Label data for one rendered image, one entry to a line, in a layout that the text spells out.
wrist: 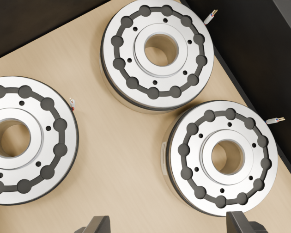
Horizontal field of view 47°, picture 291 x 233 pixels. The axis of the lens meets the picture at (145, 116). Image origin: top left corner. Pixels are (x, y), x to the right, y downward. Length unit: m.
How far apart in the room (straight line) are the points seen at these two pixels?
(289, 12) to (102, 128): 0.18
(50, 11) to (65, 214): 0.17
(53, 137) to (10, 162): 0.04
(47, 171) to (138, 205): 0.09
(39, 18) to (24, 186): 0.14
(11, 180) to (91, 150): 0.07
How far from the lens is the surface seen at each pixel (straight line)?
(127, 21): 0.31
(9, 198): 0.28
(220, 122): 0.30
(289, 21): 0.27
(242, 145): 0.30
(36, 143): 0.27
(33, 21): 0.30
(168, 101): 0.29
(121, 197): 0.31
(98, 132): 0.31
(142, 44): 0.29
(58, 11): 0.31
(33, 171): 0.28
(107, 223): 0.16
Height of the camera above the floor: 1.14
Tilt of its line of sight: 77 degrees down
